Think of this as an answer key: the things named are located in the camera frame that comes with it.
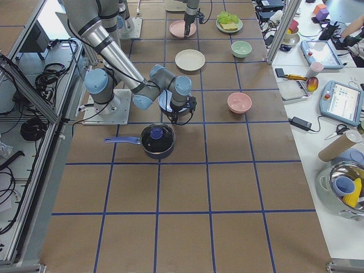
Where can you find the red yellow mango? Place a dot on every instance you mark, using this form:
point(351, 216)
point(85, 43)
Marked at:
point(312, 84)

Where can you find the pink bowl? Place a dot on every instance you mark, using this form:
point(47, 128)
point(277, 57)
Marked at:
point(239, 103)

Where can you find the green bowl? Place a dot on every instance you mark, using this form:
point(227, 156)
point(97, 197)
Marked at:
point(241, 49)

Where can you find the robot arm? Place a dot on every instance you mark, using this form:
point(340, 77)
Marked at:
point(95, 23)
point(192, 12)

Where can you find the blue plate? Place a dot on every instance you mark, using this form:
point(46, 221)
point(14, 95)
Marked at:
point(164, 100)

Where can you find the orange handled tool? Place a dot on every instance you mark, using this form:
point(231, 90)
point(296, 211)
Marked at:
point(295, 77)

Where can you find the right teach pendant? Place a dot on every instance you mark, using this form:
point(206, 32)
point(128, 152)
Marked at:
point(341, 102)

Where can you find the white paper cup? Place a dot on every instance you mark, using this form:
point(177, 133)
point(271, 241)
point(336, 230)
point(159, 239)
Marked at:
point(314, 69)

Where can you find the scissors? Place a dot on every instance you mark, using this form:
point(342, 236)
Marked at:
point(340, 130)

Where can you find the black phone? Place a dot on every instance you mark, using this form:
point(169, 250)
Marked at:
point(280, 72)

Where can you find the black power adapter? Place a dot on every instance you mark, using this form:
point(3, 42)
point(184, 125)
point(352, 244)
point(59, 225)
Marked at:
point(300, 123)

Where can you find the silver kitchen scale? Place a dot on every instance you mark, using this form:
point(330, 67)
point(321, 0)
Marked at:
point(293, 91)

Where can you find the pink plate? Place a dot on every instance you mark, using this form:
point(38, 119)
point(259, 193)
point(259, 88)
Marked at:
point(177, 29)

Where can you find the teach pendant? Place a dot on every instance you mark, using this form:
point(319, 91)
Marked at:
point(341, 102)
point(322, 52)

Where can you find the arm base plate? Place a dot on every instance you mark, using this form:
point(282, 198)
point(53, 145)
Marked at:
point(129, 28)
point(116, 112)

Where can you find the steel mixing bowl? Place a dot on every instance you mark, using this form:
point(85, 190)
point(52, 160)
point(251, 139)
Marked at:
point(329, 198)

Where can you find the bread slice on plate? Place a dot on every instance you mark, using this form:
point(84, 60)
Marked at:
point(228, 26)

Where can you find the dark blue pot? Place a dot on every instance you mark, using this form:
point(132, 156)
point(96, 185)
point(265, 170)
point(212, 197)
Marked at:
point(157, 140)

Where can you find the green lettuce leaf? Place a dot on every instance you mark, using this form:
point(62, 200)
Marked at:
point(226, 18)

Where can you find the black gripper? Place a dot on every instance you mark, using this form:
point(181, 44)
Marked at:
point(188, 22)
point(176, 108)

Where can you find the green plate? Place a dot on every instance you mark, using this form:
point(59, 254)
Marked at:
point(239, 25)

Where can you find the blue cup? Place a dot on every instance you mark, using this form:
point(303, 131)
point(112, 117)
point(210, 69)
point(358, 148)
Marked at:
point(343, 186)

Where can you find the yellow corn cob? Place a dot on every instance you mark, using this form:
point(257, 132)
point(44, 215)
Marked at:
point(352, 199)

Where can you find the cream plate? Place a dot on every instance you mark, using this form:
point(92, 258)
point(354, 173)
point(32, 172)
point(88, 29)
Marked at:
point(190, 60)

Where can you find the aluminium frame post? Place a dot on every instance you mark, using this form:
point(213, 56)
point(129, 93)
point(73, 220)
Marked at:
point(288, 15)

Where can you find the left teach pendant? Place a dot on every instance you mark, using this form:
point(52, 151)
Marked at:
point(322, 52)

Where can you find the white bowl with fruit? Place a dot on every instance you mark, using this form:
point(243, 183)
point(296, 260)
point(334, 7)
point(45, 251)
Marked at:
point(291, 39)

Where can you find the cardboard tube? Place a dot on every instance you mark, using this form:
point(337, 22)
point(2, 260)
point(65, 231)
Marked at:
point(340, 145)

